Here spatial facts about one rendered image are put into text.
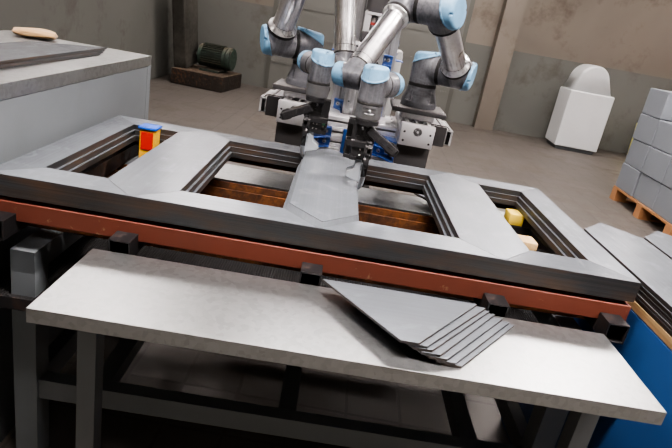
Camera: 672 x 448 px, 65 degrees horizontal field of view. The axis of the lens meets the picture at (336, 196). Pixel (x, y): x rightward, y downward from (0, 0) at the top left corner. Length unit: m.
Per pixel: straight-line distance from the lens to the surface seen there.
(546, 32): 9.37
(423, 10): 1.85
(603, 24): 9.67
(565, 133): 8.83
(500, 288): 1.35
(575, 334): 1.36
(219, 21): 9.26
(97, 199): 1.34
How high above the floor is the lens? 1.34
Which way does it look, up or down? 19 degrees down
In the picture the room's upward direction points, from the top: 10 degrees clockwise
